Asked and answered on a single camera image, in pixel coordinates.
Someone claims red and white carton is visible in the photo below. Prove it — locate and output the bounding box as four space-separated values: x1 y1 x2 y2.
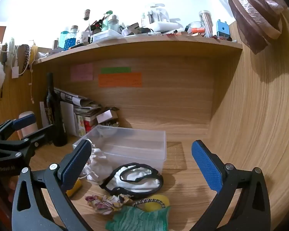
76 114 98 137

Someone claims stack of newspapers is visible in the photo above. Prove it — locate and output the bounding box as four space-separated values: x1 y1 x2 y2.
53 88 103 116

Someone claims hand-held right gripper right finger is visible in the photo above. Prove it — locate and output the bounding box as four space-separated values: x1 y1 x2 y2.
190 140 271 231

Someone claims dark patterned headband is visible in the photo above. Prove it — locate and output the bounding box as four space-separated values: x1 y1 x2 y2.
20 44 31 75

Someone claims clear organizer with toiletries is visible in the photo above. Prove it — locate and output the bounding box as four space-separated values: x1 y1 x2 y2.
141 3 170 27

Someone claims green cap bottle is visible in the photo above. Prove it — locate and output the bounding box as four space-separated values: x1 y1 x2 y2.
101 11 113 31

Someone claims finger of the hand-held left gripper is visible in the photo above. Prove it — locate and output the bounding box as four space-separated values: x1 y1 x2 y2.
0 114 36 141
19 124 56 150

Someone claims glass jar with sticks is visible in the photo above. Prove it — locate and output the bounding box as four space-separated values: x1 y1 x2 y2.
199 10 214 38

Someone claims orange sticky note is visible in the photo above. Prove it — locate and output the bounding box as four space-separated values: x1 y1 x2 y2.
98 73 142 88

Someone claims floral patterned cloth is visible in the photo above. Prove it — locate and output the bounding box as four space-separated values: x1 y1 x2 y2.
85 194 135 215

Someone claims wooden shelf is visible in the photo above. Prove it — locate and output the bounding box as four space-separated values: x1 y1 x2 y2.
32 37 243 64

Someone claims white paper board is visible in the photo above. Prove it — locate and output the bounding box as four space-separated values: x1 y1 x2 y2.
60 101 77 136

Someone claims green cloth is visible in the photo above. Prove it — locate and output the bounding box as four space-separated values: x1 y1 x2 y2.
105 206 171 231

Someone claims black headband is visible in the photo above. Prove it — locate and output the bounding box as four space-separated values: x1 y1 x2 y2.
99 162 164 199

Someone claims white lidded box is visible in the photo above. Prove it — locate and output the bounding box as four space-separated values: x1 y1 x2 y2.
92 30 125 43

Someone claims blue square box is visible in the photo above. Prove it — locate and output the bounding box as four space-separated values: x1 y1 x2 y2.
216 19 231 39

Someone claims beaded hair band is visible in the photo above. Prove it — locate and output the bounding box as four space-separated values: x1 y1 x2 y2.
132 198 166 209

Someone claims clear plastic storage box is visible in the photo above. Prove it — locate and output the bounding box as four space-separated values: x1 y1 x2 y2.
73 125 167 175

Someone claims dark wine bottle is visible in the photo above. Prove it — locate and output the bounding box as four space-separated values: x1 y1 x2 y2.
44 73 68 147

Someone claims white cloth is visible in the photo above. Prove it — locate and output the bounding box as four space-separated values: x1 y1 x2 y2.
81 144 116 184

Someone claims green sticky note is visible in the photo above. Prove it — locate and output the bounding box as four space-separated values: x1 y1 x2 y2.
101 67 131 74

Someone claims blue liquid bottle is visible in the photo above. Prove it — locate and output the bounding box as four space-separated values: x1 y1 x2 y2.
65 25 79 51

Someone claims brown hanging bag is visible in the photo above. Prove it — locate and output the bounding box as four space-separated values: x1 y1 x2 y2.
228 0 289 55

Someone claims pink sticky note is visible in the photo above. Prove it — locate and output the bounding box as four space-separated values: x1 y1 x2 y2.
71 63 94 82

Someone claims yellow sponge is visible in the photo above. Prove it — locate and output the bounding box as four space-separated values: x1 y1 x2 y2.
66 179 82 197

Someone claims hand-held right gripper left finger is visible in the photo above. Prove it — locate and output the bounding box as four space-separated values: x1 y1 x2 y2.
12 139 92 231

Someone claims small cardboard box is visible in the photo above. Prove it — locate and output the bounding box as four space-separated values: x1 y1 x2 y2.
96 109 120 126

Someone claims pink cup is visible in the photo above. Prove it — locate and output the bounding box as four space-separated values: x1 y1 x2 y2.
18 111 38 140

